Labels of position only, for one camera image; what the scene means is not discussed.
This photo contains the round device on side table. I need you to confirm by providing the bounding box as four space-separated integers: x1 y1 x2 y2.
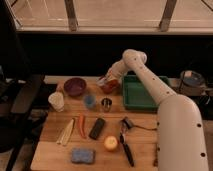
179 70 205 96

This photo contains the purple bowl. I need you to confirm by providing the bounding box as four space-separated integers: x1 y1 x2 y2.
64 77 87 97

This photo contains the blue sponge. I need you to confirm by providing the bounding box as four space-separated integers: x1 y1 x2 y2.
71 148 95 164

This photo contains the red bowl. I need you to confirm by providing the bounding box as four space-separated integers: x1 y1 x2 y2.
97 79 119 94

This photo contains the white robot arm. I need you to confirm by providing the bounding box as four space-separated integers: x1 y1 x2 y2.
109 49 209 171

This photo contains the black rectangular block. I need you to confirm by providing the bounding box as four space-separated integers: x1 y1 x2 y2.
89 118 105 140

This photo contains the black office chair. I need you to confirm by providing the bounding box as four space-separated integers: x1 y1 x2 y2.
0 0 46 171

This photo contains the green plastic bin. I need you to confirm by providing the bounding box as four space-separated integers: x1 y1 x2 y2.
121 74 170 112

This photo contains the black handled utensil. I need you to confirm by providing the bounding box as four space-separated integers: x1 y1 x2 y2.
119 125 136 168

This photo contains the blue plastic cup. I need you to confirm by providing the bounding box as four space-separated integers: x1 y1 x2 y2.
83 94 96 109

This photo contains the yellow round fruit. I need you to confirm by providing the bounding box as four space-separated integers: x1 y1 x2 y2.
104 136 118 152

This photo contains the metal cup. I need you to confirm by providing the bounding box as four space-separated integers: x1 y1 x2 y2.
101 98 112 112

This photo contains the bunch of red grapes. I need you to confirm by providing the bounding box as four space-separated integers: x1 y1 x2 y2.
153 157 158 167

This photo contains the white plastic cup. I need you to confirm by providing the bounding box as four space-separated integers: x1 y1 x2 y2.
48 92 64 112

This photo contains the dark brush with handle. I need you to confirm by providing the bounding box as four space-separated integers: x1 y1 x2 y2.
120 116 158 132

